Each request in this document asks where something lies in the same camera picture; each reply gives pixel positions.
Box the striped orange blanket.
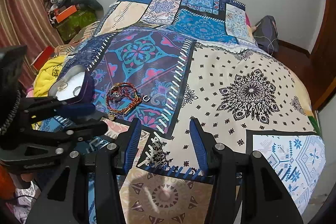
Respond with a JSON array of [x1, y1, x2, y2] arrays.
[[64, 21, 105, 46]]

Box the white cable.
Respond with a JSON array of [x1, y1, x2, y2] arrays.
[[253, 22, 279, 53]]

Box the purple heart-shaped jewelry box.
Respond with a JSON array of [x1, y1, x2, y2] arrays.
[[47, 64, 95, 105]]

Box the grey backpack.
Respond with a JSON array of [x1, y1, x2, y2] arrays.
[[253, 15, 279, 53]]

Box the gold bangles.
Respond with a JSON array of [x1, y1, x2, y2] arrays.
[[106, 86, 144, 117]]

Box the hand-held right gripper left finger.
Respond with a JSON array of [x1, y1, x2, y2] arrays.
[[25, 118, 143, 224]]

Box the striped curtain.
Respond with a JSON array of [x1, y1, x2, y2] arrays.
[[0, 0, 65, 98]]

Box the orange box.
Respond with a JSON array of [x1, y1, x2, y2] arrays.
[[53, 5, 79, 23]]

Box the yellow cloth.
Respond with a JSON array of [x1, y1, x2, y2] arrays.
[[33, 55, 66, 97]]

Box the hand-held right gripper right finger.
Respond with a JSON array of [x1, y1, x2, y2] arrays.
[[189, 118, 305, 224]]

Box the red and grey box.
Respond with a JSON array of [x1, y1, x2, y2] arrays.
[[31, 46, 54, 68]]

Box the green patterned cloth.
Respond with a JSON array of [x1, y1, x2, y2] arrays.
[[54, 10, 99, 41]]

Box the multicoloured braided bracelet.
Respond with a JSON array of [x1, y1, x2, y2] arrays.
[[112, 82, 138, 96]]

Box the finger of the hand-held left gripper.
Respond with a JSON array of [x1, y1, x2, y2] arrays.
[[0, 121, 109, 170], [20, 97, 97, 130]]

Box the patchwork printed bedspread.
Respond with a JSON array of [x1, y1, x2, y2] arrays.
[[34, 0, 326, 224]]

